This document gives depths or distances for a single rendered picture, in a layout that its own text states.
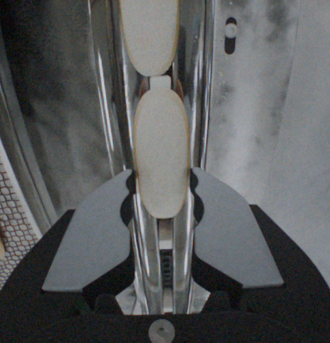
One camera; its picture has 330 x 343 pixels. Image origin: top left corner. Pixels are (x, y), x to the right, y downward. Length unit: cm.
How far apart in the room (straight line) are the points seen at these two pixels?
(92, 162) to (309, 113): 22
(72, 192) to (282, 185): 24
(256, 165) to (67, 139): 18
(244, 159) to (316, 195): 15
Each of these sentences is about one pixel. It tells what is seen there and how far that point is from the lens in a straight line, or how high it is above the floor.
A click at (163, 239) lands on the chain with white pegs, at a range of 19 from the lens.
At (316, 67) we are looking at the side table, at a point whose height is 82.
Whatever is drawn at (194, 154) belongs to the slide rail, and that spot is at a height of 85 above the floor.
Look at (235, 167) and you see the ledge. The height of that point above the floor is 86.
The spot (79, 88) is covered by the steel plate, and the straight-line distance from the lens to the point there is 19.
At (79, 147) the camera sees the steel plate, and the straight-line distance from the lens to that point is 21.
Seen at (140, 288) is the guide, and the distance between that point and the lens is 28.
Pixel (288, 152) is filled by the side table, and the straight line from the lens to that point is 23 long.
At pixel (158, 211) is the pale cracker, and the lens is 15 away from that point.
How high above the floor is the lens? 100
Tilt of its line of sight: 61 degrees down
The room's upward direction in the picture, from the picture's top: 178 degrees clockwise
